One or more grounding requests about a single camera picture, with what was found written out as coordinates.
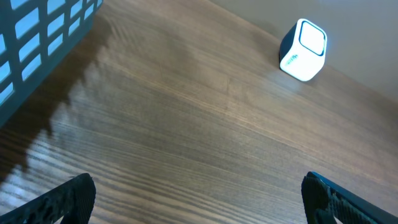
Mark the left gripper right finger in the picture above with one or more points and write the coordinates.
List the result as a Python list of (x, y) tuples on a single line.
[(326, 202)]

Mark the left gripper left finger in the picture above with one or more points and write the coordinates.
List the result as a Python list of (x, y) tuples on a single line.
[(71, 202)]

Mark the white barcode scanner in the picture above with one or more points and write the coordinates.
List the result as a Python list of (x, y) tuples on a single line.
[(302, 51)]

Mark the grey plastic shopping basket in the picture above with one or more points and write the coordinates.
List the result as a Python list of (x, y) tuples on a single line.
[(35, 37)]

